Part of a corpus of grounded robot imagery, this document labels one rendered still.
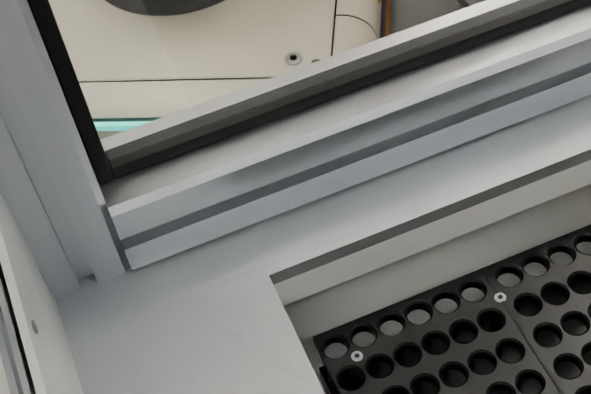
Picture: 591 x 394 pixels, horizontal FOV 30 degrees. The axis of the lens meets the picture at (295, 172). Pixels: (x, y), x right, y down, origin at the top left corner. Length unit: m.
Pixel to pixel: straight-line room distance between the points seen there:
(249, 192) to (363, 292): 0.14
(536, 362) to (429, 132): 0.11
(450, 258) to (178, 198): 0.20
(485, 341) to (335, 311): 0.12
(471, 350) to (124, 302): 0.16
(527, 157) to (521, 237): 0.11
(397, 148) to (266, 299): 0.09
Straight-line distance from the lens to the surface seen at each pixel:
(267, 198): 0.49
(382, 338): 0.52
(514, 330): 0.52
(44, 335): 0.41
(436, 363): 0.51
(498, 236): 0.63
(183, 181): 0.47
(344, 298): 0.61
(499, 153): 0.52
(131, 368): 0.48
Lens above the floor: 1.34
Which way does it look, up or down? 50 degrees down
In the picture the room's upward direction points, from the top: 10 degrees counter-clockwise
